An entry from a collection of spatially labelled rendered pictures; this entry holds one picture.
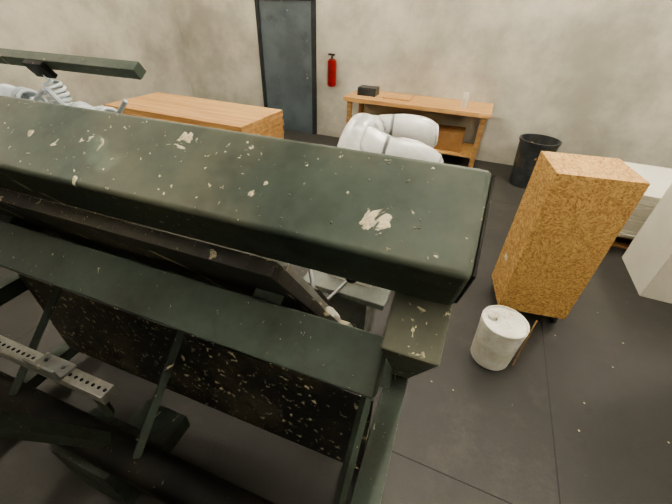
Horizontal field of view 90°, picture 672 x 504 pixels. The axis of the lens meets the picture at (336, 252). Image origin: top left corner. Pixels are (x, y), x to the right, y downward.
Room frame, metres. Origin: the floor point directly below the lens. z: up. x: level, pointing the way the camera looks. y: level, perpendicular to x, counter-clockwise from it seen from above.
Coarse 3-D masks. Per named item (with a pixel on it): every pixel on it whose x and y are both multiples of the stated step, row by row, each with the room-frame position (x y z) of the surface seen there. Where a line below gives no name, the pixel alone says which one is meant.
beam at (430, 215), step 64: (0, 128) 0.41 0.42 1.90; (64, 128) 0.39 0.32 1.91; (128, 128) 0.38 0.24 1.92; (192, 128) 0.36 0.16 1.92; (64, 192) 0.36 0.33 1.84; (128, 192) 0.30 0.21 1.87; (192, 192) 0.29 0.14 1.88; (256, 192) 0.28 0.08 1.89; (320, 192) 0.27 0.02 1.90; (384, 192) 0.26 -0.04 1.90; (448, 192) 0.25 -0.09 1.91; (320, 256) 0.25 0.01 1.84; (384, 256) 0.21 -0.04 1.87; (448, 256) 0.21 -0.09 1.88
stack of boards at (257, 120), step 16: (144, 96) 5.78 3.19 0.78; (160, 96) 5.82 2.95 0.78; (176, 96) 5.86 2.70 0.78; (128, 112) 5.03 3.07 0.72; (144, 112) 4.89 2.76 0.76; (160, 112) 4.85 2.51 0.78; (176, 112) 4.88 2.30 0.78; (192, 112) 4.91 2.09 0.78; (208, 112) 4.94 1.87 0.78; (224, 112) 4.97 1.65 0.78; (240, 112) 5.00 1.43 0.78; (256, 112) 5.03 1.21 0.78; (272, 112) 5.06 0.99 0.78; (224, 128) 4.40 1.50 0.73; (240, 128) 4.29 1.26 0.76; (256, 128) 4.61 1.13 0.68; (272, 128) 4.94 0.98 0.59
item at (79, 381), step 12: (0, 336) 0.78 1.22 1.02; (0, 348) 0.73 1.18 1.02; (12, 348) 0.73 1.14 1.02; (24, 348) 0.73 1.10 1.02; (12, 360) 0.70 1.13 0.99; (36, 360) 0.69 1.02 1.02; (36, 372) 0.66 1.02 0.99; (72, 372) 0.64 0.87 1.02; (84, 372) 0.65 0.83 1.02; (72, 384) 0.60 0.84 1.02; (84, 384) 0.60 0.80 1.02; (96, 384) 0.60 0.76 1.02; (108, 384) 0.61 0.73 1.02; (96, 396) 0.56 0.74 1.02; (108, 396) 0.58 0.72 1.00
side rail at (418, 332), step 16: (400, 304) 0.25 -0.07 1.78; (416, 304) 0.25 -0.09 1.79; (432, 304) 0.25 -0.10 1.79; (400, 320) 0.24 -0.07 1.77; (416, 320) 0.23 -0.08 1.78; (432, 320) 0.23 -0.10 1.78; (448, 320) 0.23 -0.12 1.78; (384, 336) 0.22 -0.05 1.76; (400, 336) 0.22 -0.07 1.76; (416, 336) 0.22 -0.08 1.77; (432, 336) 0.22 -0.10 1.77; (384, 352) 0.23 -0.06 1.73; (400, 352) 0.21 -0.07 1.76; (416, 352) 0.21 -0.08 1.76; (432, 352) 0.21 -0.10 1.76; (400, 368) 0.39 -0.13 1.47; (416, 368) 0.28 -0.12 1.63; (432, 368) 0.23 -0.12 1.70
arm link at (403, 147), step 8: (392, 136) 1.13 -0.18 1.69; (392, 144) 0.88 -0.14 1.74; (400, 144) 0.88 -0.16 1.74; (408, 144) 0.88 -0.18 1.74; (416, 144) 0.89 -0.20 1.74; (424, 144) 0.91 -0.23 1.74; (392, 152) 0.86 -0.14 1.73; (400, 152) 0.86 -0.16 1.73; (408, 152) 0.86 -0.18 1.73; (416, 152) 0.86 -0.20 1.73; (424, 152) 0.86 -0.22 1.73; (432, 152) 0.87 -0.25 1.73; (432, 160) 0.85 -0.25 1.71; (440, 160) 0.87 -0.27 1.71
